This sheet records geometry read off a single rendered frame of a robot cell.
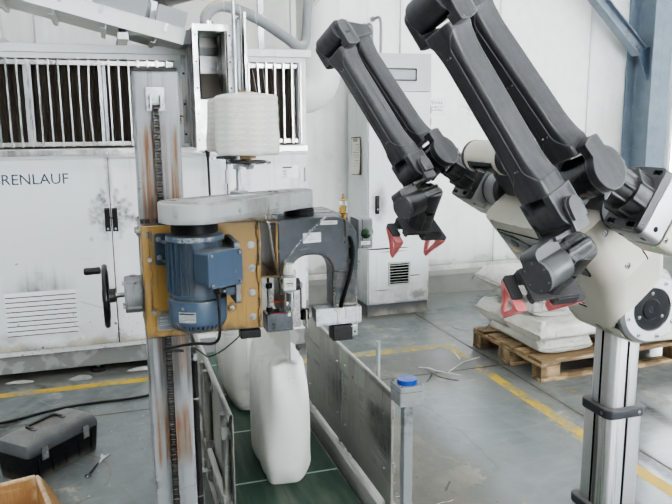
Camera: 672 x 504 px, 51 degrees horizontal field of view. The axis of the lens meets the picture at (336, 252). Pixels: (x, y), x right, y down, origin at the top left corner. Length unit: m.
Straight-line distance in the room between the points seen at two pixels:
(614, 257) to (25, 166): 3.81
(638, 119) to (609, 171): 6.50
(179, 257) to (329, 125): 4.54
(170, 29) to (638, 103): 4.93
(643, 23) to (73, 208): 5.61
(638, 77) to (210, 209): 6.40
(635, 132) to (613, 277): 6.28
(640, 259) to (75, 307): 3.86
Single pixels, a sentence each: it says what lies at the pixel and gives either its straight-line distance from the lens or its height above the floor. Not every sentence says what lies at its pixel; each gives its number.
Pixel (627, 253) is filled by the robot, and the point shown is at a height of 1.35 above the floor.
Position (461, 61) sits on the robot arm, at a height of 1.70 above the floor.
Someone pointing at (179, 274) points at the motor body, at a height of 1.24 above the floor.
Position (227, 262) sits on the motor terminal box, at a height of 1.27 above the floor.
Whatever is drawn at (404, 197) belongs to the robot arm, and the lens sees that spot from 1.62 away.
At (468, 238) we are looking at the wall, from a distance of 6.88.
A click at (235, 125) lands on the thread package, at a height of 1.61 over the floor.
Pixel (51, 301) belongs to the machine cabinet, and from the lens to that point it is 4.81.
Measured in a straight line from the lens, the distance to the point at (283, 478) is 2.54.
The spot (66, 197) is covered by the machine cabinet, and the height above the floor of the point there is 1.17.
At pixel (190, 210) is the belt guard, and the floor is 1.40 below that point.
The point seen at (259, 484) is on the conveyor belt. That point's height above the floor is 0.38.
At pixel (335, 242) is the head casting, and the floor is 1.26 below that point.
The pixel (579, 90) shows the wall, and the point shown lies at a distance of 7.44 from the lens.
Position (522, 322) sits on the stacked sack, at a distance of 4.70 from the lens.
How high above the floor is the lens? 1.61
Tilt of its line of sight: 10 degrees down
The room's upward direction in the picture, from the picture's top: straight up
